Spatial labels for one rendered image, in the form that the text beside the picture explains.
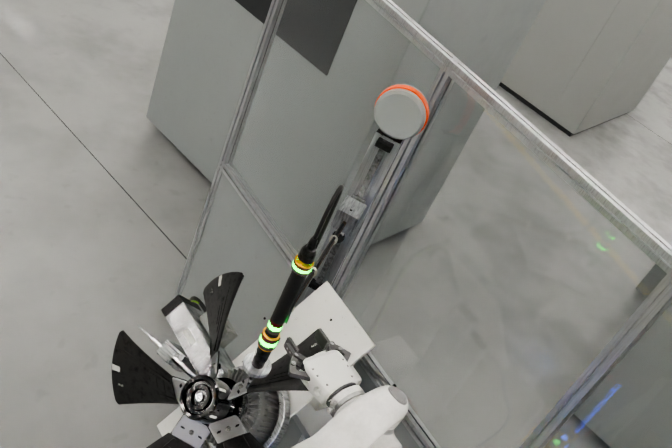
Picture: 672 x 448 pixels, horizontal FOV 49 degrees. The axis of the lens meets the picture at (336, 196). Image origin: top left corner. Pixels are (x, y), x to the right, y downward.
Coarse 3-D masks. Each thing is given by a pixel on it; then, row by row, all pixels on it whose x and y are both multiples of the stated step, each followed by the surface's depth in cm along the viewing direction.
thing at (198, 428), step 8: (184, 416) 198; (184, 424) 199; (192, 424) 199; (200, 424) 200; (176, 432) 198; (184, 432) 199; (200, 432) 200; (208, 432) 201; (184, 440) 199; (192, 440) 200; (200, 440) 200
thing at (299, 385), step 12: (312, 336) 202; (300, 348) 200; (312, 348) 197; (276, 360) 203; (288, 360) 198; (276, 372) 195; (252, 384) 195; (264, 384) 193; (276, 384) 191; (288, 384) 189; (300, 384) 187
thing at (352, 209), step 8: (344, 200) 226; (352, 200) 228; (360, 200) 229; (344, 208) 223; (352, 208) 225; (360, 208) 226; (336, 216) 223; (344, 216) 222; (352, 216) 221; (360, 216) 223; (336, 224) 225; (352, 224) 223; (344, 232) 225; (352, 232) 224
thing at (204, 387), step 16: (192, 384) 198; (208, 384) 197; (224, 384) 200; (192, 400) 196; (208, 400) 194; (224, 400) 196; (240, 400) 202; (192, 416) 194; (208, 416) 193; (224, 416) 198; (240, 416) 202
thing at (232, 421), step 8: (232, 416) 199; (216, 424) 196; (224, 424) 197; (232, 424) 197; (240, 424) 198; (216, 432) 194; (224, 432) 195; (232, 432) 196; (240, 432) 196; (216, 440) 192; (224, 440) 193
